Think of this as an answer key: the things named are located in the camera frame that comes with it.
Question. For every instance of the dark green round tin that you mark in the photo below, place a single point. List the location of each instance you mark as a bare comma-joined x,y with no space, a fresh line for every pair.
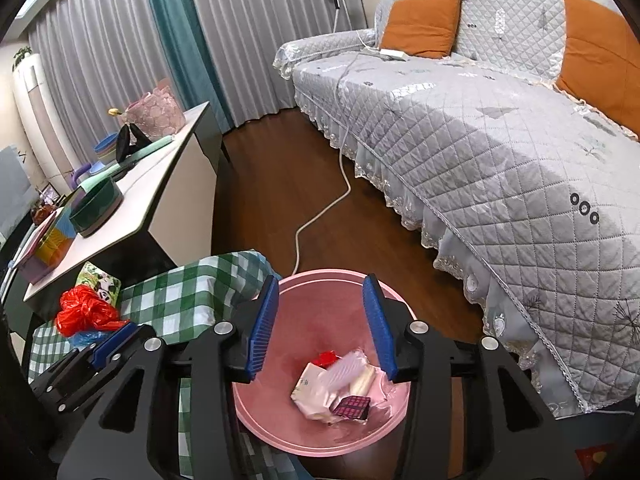
95,205

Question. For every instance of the teal curtain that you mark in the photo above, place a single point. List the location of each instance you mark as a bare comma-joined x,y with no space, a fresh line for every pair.
185,35

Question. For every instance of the mint green board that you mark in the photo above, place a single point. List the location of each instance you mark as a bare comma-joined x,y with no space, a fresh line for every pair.
150,149

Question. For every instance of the colourful storage box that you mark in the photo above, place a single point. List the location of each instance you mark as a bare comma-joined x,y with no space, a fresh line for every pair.
50,250

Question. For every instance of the white power strip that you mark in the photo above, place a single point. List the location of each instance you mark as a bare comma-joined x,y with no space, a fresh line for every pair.
392,53

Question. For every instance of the green checkered tablecloth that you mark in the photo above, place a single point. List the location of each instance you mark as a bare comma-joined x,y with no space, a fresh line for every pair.
165,300

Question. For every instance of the red and white wrapper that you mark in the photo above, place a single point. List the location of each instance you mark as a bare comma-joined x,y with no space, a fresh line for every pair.
326,358

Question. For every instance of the clear plastic packaging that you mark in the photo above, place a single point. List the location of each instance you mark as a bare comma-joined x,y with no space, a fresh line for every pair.
380,395

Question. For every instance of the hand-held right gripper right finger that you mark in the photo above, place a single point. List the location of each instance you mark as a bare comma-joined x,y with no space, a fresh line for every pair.
380,330

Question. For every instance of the white tissue packet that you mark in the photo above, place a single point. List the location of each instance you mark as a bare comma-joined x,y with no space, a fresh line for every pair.
310,390

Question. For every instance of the orange cushion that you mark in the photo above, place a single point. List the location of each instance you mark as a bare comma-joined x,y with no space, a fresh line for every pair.
420,25
600,60

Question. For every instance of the clear plastic bag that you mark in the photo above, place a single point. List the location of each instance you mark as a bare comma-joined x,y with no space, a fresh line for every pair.
342,372

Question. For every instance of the pink plastic bin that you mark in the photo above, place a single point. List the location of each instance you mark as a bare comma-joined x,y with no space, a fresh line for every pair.
320,325

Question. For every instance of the brown plush toy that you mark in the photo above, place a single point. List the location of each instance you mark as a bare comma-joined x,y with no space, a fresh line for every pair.
44,214

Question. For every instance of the grey quilted sofa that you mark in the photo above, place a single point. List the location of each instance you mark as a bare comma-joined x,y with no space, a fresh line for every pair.
475,135

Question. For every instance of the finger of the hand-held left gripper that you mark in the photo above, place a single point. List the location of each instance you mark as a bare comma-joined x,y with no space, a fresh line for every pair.
70,375
114,344

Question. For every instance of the purple plastic toy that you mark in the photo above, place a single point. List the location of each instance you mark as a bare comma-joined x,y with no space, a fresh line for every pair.
80,172

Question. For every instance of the stack of coloured bowls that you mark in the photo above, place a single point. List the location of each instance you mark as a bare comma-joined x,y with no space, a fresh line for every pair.
105,147

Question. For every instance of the small photo frame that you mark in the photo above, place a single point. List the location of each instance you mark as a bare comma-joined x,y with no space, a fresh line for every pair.
45,194

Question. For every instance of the green snack packet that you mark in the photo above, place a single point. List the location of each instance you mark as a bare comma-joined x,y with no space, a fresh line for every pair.
102,282

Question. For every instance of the grey curtain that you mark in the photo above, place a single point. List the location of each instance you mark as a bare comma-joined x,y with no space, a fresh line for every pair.
100,60
265,25

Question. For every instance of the white standing air conditioner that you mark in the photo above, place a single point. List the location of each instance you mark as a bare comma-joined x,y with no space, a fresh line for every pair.
37,110

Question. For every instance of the dark television stand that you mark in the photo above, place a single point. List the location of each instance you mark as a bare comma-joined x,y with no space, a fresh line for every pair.
7,280

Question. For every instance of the yellow toy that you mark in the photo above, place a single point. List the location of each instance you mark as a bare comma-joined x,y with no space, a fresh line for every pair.
115,111

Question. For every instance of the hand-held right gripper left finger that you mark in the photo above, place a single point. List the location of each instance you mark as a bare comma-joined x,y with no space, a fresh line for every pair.
262,330

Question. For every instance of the green potted plant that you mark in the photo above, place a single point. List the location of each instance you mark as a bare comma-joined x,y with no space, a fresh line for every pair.
22,57

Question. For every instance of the purple patterned box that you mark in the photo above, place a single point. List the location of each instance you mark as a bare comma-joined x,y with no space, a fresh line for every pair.
352,406

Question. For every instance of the white-topped coffee table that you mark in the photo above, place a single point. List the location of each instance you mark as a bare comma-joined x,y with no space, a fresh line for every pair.
150,195

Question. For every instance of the blue plastic bag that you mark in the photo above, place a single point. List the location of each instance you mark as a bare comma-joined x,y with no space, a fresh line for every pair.
82,338

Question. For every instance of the red plastic bag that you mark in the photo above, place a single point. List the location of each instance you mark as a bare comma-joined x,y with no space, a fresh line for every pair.
82,310

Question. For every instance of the pink quilted basket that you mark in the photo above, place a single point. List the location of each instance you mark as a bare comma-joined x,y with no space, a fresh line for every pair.
155,110

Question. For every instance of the grey covered television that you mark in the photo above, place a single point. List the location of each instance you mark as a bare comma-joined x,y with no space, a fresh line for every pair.
12,185

